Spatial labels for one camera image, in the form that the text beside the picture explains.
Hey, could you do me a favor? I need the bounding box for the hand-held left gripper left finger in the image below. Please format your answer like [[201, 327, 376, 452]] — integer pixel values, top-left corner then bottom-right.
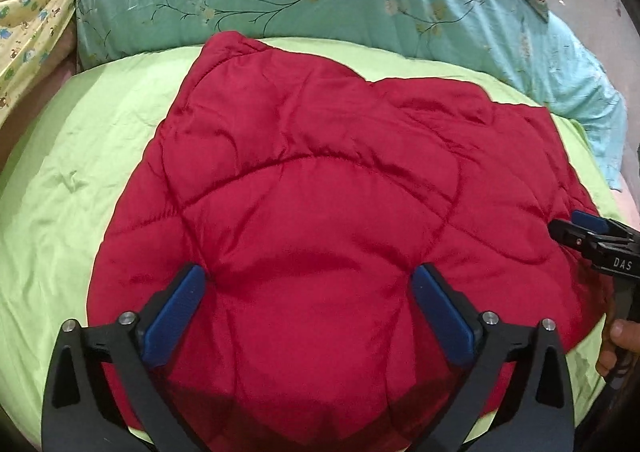
[[42, 264, 216, 452]]

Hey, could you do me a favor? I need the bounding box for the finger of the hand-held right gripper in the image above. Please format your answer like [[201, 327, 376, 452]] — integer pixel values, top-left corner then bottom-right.
[[571, 210, 640, 239], [548, 219, 601, 253]]

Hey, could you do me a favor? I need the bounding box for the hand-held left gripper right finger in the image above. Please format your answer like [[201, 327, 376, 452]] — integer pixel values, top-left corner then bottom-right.
[[400, 264, 575, 452]]

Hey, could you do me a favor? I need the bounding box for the red quilted jacket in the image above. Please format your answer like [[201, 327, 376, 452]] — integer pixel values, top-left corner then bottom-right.
[[87, 30, 615, 452]]

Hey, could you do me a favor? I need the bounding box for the person's right hand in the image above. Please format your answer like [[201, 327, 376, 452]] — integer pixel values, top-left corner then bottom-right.
[[596, 319, 640, 379]]

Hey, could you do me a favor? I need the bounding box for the green bed sheet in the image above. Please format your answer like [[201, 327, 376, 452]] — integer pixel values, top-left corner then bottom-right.
[[0, 36, 626, 452]]

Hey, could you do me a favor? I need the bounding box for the yellow animal print blanket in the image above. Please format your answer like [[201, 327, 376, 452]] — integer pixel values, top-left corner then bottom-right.
[[0, 0, 92, 125]]

